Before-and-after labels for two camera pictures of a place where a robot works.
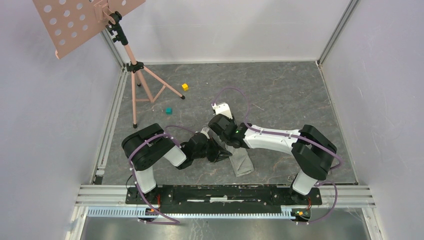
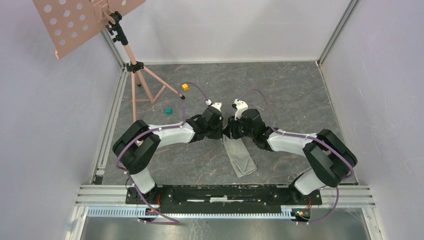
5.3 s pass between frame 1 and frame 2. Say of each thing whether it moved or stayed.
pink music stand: stayed
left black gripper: moved
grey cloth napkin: stayed
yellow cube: stayed
